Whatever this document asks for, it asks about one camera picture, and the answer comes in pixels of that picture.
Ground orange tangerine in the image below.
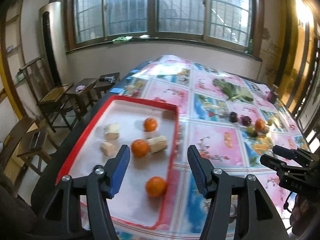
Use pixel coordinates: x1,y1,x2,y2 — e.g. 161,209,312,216
254,119,265,132
145,177,167,198

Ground dark red jujube date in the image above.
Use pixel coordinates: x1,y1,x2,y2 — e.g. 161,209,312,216
229,112,238,123

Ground right hand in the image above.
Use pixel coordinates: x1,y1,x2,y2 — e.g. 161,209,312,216
290,194,319,239

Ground dark jujube near grape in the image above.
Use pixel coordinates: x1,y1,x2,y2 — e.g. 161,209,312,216
250,131,258,138

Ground white chunk by tangerine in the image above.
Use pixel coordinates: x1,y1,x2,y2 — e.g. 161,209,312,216
261,125,270,134

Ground dark red jujube pair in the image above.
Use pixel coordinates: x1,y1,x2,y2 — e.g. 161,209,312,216
241,116,252,126

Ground floral plastic tablecloth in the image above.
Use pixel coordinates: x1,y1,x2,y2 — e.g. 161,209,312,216
114,56,307,239

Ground dark small jar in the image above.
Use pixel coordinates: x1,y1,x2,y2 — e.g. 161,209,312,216
267,84,278,104

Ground green leafy vegetable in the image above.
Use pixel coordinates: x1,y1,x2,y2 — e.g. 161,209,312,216
212,79,254,103

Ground wooden stool with phone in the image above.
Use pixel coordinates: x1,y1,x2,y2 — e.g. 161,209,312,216
1,115,58,175

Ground orange tangerine middle tray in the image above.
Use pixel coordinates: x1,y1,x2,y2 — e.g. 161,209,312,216
131,139,149,158

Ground orange tangerine tray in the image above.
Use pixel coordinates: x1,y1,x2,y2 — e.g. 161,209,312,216
143,118,158,132
131,139,149,158

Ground wooden chair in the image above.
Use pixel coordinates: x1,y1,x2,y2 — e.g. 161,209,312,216
20,55,76,132

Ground dark wooden side table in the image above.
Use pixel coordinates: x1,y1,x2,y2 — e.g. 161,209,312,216
66,78,98,121

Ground red-rimmed white tray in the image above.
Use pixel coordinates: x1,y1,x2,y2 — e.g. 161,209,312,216
57,95,179,229

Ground orange tangerine far tray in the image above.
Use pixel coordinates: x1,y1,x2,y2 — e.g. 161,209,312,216
143,118,158,132

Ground large framed window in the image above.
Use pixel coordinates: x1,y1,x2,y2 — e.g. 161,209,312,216
64,0,264,57

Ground green cloth on sill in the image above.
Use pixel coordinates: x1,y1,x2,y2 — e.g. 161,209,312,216
112,36,133,44

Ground standing air conditioner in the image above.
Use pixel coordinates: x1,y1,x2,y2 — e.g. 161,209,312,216
39,2,71,86

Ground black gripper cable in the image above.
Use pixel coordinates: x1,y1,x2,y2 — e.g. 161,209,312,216
283,191,294,214

